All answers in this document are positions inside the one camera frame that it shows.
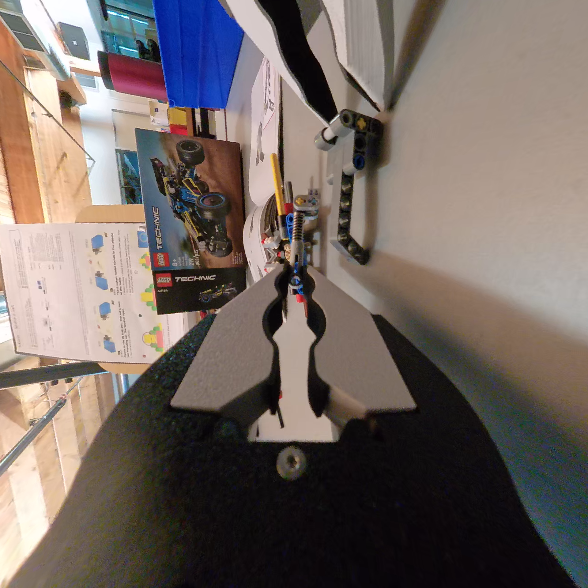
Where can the dark grey bent lego liftarm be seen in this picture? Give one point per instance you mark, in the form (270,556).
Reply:
(364,138)

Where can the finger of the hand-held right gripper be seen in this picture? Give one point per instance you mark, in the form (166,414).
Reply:
(271,36)
(367,46)

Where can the white wall vent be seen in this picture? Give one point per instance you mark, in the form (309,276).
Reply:
(20,32)

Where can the grey metal pole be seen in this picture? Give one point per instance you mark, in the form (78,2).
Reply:
(32,434)

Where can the lego set box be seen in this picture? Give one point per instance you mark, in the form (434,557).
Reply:
(193,229)

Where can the black metal bar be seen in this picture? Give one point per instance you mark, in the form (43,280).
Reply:
(46,374)

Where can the yellow and red box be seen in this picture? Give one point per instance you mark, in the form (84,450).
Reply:
(177,120)

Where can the blue cloth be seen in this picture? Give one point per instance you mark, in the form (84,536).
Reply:
(197,46)

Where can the maroon tumbler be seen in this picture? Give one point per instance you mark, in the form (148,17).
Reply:
(133,73)

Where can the black speaker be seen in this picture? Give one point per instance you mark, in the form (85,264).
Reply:
(73,41)

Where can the lego chassis assembly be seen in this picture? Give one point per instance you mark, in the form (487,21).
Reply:
(277,193)

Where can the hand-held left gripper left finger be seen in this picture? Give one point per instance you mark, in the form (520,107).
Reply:
(220,363)

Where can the open lego instruction booklet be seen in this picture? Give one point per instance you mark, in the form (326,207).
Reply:
(264,119)

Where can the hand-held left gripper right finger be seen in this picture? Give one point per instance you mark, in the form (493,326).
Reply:
(363,363)

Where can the printed instruction sheet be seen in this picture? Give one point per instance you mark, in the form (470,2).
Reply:
(69,285)

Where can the grey lego shock absorber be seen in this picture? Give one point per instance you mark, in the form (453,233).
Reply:
(297,229)

